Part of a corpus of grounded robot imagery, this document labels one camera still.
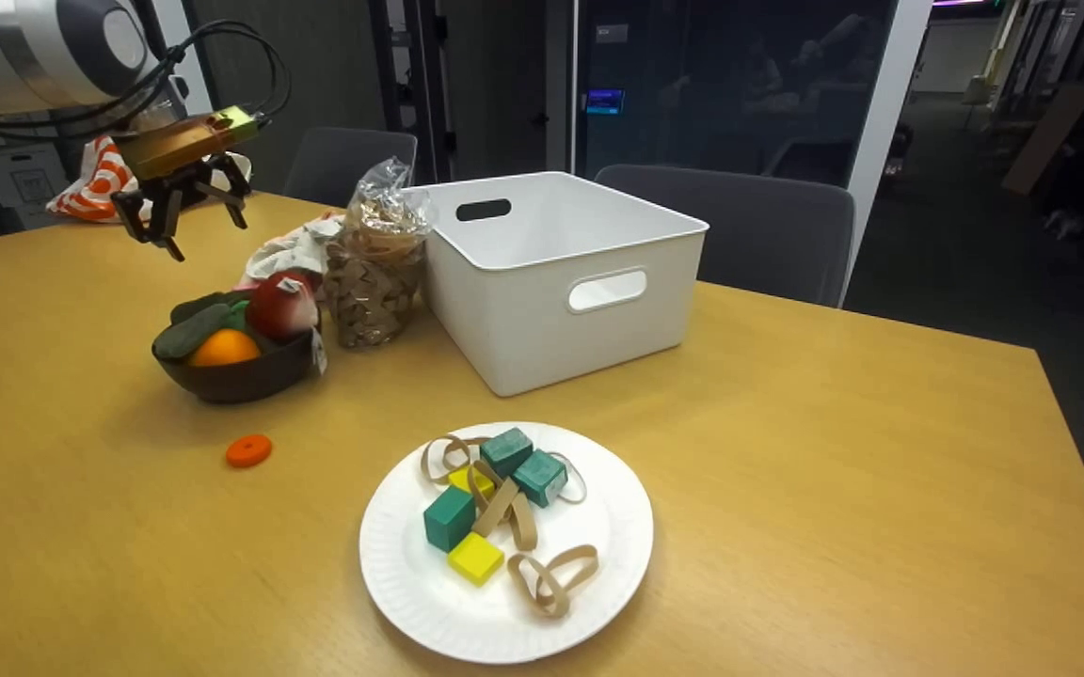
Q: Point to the green wooden block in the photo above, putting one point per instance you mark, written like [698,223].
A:
[541,478]
[451,518]
[508,452]

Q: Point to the yellow wooden block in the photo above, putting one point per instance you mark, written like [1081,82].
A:
[475,559]
[467,478]

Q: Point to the dark green plush vegetable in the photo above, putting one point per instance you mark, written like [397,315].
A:
[198,324]

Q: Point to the white plastic bin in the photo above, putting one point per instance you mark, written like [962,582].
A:
[544,289]

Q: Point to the grey storage box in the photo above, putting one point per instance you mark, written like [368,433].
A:
[17,176]

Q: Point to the small orange disc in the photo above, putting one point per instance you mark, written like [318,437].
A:
[252,451]

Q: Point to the white and orange plastic bag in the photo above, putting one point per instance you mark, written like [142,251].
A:
[87,191]

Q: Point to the red plush fruit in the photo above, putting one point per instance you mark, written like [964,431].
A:
[279,308]

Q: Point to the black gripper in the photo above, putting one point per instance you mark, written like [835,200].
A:
[188,185]

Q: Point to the orange toy fruit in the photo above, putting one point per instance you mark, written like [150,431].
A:
[229,349]

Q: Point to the tan rubber band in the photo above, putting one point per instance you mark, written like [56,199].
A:
[529,584]
[577,478]
[439,457]

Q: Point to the plain wooden block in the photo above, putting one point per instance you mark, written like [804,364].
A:
[508,512]

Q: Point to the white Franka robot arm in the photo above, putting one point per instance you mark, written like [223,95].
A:
[28,52]

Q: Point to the dark bowl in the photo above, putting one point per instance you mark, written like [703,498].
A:
[244,378]

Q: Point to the wide grey chair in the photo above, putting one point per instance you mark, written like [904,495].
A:
[770,231]

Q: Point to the white paper plate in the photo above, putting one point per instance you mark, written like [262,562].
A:
[432,605]

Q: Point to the clear bag of rubber bands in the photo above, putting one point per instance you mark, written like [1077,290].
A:
[375,276]

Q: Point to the blue wall display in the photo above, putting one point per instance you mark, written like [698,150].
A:
[605,102]

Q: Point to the white pillar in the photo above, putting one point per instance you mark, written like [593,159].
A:
[886,125]

